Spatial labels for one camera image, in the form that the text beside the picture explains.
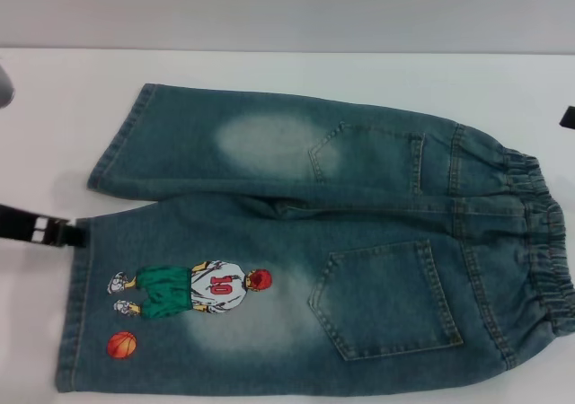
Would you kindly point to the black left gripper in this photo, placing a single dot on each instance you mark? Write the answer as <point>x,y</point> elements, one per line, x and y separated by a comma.
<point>15,224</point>

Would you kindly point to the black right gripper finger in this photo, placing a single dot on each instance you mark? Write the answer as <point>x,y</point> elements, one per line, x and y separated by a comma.
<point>568,117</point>

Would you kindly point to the blue denim shorts with print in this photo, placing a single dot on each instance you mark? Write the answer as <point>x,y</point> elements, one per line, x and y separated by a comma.
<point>359,224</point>

